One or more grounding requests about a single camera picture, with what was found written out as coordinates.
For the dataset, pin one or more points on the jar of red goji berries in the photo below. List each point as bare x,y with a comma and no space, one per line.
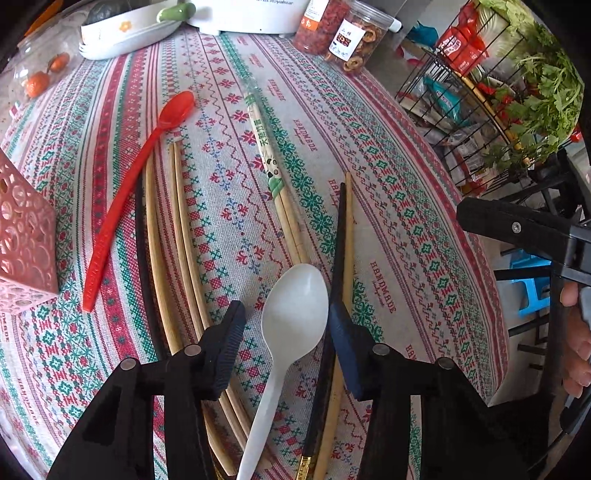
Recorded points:
318,27

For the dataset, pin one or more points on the teal plastic bag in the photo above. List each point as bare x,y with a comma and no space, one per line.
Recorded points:
422,34

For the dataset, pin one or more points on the white plastic spoon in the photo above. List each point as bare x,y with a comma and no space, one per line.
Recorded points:
295,314

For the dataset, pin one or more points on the dark green pumpkin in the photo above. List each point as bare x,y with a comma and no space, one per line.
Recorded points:
111,10

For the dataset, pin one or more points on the person's right hand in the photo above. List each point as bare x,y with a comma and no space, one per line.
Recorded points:
579,350

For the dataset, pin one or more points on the brown wooden chopstick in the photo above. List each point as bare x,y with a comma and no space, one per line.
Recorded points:
349,221

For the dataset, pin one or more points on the pink perforated utensil holder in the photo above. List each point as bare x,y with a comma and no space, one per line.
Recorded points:
23,240

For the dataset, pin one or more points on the black chopstick with gold end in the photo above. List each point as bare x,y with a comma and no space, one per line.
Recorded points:
339,240

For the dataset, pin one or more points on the green ceramic spoon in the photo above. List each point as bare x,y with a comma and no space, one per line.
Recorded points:
173,12

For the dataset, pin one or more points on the small tangerine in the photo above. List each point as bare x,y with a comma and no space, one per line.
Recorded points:
59,62
36,84

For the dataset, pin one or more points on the white electric pot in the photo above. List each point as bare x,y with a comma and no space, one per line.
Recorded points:
249,16

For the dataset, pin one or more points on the red plastic spoon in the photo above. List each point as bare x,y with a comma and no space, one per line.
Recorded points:
175,110

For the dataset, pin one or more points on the red snack packets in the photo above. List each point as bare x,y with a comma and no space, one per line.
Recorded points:
457,44

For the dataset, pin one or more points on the blue plastic stool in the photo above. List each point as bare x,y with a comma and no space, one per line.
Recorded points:
533,290

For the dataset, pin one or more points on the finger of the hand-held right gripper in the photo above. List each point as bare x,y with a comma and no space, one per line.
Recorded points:
508,221
570,184

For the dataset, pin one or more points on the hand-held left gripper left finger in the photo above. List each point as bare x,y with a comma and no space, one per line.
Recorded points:
226,350

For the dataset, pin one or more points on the green leafy vegetables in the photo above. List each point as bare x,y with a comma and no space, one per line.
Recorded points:
549,83

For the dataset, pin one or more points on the jar of dried fruit slices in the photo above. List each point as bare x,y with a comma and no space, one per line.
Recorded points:
358,41

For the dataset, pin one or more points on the plain black chopstick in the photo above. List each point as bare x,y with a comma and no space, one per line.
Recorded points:
143,258

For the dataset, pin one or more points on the printed clear chopstick sleeve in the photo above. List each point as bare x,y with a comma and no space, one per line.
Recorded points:
261,134

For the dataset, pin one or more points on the oranges in clear container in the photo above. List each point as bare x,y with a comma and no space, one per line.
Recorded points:
32,55

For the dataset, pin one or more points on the blue white snack packet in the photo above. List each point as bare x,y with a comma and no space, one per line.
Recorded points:
443,99

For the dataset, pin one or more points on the white floral ceramic dish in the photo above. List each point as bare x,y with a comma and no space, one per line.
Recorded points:
120,39

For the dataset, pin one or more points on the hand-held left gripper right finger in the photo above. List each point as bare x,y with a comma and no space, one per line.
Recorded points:
344,346

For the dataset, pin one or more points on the sleeved bamboo chopstick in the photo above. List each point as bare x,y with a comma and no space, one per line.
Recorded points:
284,221
292,221

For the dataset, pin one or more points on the patterned striped tablecloth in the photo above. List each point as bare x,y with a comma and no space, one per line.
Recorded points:
392,230

